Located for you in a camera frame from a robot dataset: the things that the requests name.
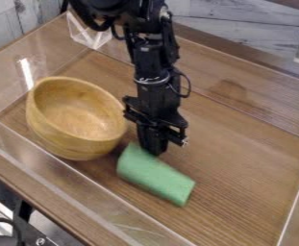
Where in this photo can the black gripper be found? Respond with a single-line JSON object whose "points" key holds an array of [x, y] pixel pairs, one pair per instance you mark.
{"points": [[154, 111]]}

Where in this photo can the green rectangular block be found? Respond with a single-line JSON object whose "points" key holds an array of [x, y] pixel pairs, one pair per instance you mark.
{"points": [[152, 175]]}

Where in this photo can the brown wooden bowl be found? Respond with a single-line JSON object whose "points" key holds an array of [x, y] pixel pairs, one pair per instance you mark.
{"points": [[75, 118]]}

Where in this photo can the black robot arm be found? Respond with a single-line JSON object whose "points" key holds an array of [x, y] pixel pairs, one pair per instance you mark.
{"points": [[147, 25]]}

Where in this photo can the clear acrylic tray wall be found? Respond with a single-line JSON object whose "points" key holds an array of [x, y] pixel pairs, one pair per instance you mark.
{"points": [[242, 155]]}

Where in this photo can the clear acrylic corner bracket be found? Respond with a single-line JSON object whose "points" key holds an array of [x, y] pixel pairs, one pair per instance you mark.
{"points": [[83, 35]]}

